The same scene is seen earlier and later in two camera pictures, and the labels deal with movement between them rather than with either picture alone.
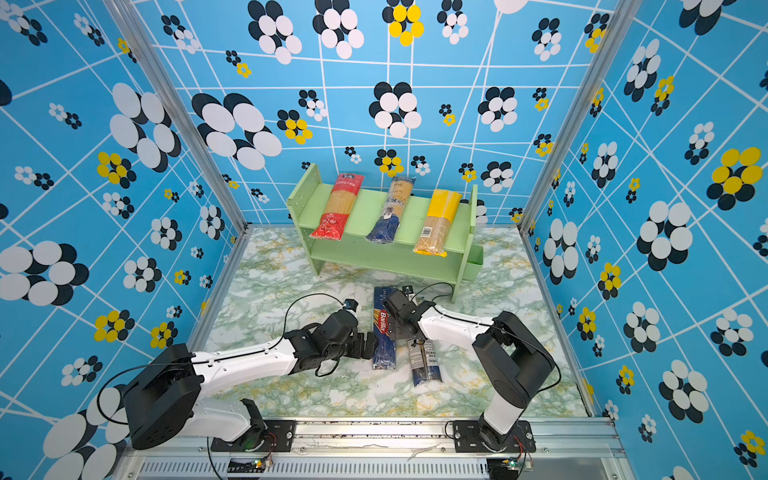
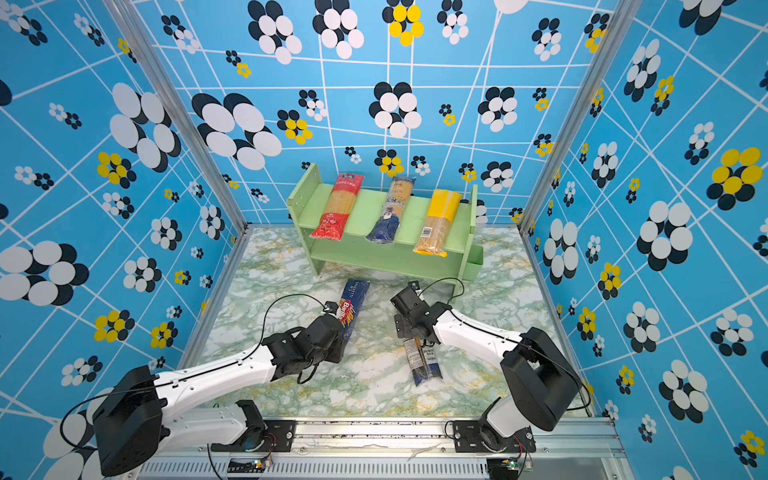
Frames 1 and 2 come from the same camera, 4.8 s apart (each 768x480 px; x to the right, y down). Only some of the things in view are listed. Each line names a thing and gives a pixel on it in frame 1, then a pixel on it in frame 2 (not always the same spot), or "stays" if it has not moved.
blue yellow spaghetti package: x=385 y=228 stays
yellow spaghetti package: x=434 y=235 stays
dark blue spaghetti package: x=385 y=358 -> x=352 y=293
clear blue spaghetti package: x=424 y=361 stays
